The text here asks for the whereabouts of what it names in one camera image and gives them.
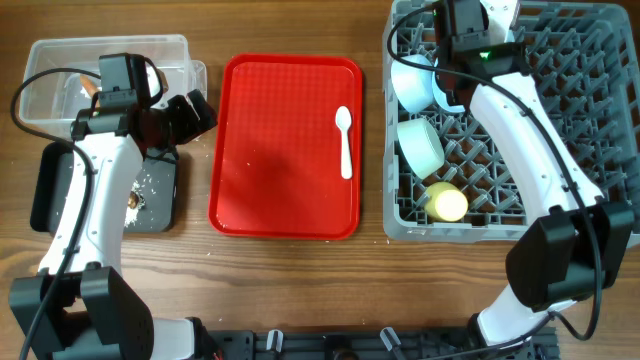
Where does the brown food scrap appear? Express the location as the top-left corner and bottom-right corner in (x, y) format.
(127, 190), (144, 210)

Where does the orange carrot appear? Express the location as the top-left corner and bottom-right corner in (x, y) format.
(79, 75), (100, 99)

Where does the white rice pile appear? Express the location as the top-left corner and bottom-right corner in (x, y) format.
(124, 180), (146, 228)

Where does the white plastic spoon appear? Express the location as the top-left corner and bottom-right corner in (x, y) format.
(335, 106), (353, 180)

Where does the light blue rice bowl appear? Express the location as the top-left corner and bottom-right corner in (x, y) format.
(391, 60), (434, 113)

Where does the green bowl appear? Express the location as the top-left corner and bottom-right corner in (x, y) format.
(397, 118), (445, 179)

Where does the light blue plate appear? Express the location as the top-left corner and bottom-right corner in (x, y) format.
(428, 71), (465, 114)

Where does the yellow cup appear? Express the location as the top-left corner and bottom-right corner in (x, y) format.
(424, 182), (469, 222)

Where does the white tissue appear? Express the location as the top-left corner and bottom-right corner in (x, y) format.
(80, 65), (168, 99)

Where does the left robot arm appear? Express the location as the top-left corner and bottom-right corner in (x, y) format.
(9, 53), (223, 359)

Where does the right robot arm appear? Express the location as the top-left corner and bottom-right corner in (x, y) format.
(433, 1), (634, 348)

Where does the grey dishwasher rack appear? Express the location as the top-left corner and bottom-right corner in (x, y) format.
(383, 1), (639, 243)

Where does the black plastic tray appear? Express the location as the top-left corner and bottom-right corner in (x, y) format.
(30, 143), (178, 234)

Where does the red serving tray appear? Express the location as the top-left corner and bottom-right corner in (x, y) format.
(208, 53), (364, 241)

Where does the clear plastic bin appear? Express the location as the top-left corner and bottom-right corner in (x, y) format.
(19, 34), (207, 139)

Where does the left black cable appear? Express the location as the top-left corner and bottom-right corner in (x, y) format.
(9, 67), (104, 360)

